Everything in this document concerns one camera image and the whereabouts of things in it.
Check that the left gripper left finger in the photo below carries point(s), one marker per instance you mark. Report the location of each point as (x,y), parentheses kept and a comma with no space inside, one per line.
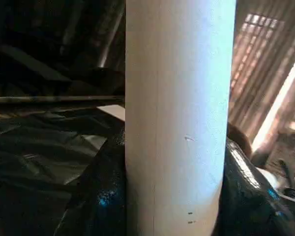
(100,191)

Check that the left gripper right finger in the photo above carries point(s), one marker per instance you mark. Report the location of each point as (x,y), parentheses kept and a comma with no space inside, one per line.
(248,196)

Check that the white plastic table leg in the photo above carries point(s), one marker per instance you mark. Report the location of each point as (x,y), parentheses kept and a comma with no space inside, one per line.
(177,110)

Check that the black work mat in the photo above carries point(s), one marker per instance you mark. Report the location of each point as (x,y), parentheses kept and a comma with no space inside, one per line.
(39,159)

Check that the white flat board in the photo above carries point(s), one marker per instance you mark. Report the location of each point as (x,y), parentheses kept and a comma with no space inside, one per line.
(113,111)

